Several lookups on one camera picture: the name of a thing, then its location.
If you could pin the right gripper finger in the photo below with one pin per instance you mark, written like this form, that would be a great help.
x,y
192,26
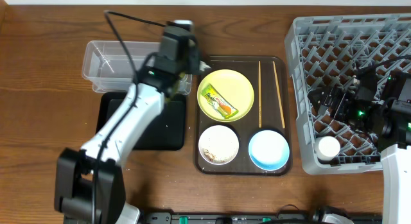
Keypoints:
x,y
320,106
321,94

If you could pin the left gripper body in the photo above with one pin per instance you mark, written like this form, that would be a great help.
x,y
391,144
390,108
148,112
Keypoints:
x,y
195,61

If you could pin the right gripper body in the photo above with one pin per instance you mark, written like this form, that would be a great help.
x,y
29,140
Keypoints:
x,y
331,102

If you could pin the wooden chopstick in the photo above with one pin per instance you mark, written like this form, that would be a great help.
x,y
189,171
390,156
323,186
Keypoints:
x,y
279,96
259,96

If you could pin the white cup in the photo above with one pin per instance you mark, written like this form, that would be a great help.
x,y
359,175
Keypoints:
x,y
326,148

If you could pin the green snack wrapper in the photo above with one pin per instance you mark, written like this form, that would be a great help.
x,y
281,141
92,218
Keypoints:
x,y
218,102

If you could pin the white bowl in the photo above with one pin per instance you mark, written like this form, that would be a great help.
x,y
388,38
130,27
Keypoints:
x,y
219,136

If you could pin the rice and food scraps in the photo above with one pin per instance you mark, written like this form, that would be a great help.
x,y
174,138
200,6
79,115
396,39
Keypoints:
x,y
217,155

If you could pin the white tissue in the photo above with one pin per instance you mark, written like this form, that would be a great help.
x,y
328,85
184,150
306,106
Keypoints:
x,y
203,66

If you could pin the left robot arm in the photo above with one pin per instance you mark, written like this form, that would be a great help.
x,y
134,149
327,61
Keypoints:
x,y
89,183

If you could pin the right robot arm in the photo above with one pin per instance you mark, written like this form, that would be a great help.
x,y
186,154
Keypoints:
x,y
389,120

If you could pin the grey dishwasher rack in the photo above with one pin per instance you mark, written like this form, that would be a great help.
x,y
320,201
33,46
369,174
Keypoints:
x,y
327,50

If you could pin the black waste tray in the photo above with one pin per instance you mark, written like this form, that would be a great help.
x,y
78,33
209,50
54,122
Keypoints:
x,y
166,132

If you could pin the light blue bowl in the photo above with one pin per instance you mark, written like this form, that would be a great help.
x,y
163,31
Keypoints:
x,y
269,150

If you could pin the yellow plate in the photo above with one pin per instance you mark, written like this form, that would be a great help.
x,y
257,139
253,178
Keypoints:
x,y
234,87

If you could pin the clear plastic bin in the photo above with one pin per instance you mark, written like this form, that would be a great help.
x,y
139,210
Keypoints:
x,y
106,65

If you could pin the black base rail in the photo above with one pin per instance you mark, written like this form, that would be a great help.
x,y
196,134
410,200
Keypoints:
x,y
168,218

